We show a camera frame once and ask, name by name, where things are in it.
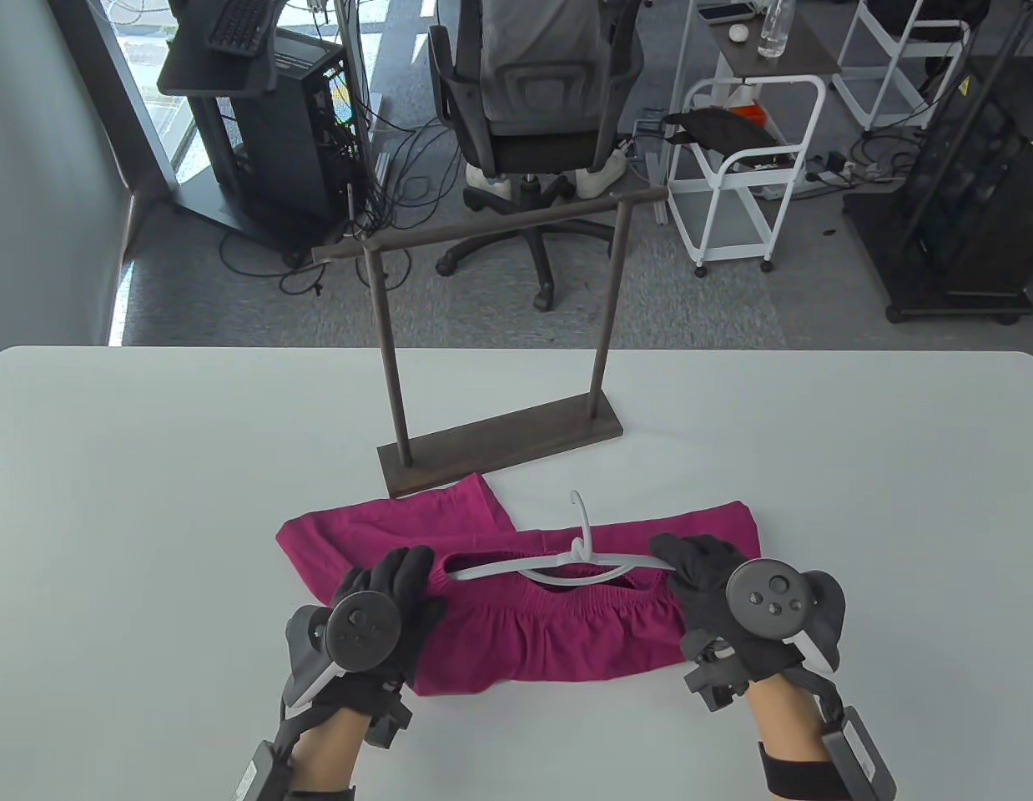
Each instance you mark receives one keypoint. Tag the person's right hand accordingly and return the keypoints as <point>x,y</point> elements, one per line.
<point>700,584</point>

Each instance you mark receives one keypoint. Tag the person's left hand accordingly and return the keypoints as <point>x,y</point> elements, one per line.
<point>420,617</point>

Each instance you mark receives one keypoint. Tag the person's right fingers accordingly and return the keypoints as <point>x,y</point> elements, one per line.
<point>692,559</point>

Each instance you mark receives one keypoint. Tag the person's left thumb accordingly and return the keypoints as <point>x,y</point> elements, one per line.
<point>431,616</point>

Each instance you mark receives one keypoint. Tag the light grey plastic hanger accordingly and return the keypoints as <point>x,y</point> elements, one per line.
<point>500,569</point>

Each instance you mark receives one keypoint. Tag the magenta elastic-waist garment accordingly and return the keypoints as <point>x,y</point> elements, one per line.
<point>566,634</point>

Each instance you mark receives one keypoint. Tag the person's left forearm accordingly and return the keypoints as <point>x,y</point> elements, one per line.
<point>333,751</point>

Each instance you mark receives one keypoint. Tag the person's right forearm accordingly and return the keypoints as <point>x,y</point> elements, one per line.
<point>783,717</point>

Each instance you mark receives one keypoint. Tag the black left glove controller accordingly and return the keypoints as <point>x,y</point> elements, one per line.
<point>362,630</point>

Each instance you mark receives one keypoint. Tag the black glove controller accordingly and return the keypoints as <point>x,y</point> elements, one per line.
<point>771,601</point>
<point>362,630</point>

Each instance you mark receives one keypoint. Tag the black right glove controller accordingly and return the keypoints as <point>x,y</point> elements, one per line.
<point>771,601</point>

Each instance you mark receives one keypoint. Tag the dark wooden clothes rack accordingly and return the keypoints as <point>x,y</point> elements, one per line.
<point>500,438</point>

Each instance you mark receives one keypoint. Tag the grey left wrist pack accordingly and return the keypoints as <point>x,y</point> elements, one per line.
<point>262,772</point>

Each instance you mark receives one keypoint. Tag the grey wrist pack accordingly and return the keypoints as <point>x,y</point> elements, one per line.
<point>262,772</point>
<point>859,755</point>

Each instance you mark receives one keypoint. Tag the grey right wrist pack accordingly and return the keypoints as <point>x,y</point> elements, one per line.
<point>859,755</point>

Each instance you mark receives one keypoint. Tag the white rolling cart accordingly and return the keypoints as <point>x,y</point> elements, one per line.
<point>733,209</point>

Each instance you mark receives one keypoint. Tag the white shoe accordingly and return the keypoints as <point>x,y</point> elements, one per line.
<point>486,182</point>
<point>604,173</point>

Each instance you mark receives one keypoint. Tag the white power strip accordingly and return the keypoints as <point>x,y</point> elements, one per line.
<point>829,169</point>

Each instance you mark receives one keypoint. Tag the black bag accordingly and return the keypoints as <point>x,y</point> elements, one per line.
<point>717,129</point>

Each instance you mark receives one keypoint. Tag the black office chair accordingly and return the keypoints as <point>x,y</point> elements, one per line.
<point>525,150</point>

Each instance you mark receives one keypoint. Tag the orange box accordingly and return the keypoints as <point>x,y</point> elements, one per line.
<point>746,104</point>

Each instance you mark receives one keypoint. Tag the black computer tower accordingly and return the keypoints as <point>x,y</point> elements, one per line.
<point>283,142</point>

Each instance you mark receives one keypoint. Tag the wood-top side table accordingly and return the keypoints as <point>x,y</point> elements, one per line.
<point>792,62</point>

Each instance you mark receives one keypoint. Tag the small white round case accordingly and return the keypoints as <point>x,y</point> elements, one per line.
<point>738,33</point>

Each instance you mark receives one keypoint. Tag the clear water bottle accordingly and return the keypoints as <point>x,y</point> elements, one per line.
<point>773,29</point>

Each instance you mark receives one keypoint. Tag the dark phone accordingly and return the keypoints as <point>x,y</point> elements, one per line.
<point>725,12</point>

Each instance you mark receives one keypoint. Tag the black rolling desk stand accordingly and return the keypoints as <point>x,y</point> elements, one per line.
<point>191,75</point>

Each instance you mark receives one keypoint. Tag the black keyboard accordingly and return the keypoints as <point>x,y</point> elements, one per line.
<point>241,25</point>

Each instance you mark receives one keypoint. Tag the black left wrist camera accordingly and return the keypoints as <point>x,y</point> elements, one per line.
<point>387,722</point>

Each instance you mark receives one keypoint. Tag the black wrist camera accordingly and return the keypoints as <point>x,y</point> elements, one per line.
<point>387,722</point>
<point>713,680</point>

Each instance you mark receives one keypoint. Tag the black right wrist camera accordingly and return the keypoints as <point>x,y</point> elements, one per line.
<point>713,680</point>

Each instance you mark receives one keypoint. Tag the white metal frame cart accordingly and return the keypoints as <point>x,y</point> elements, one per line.
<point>900,58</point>

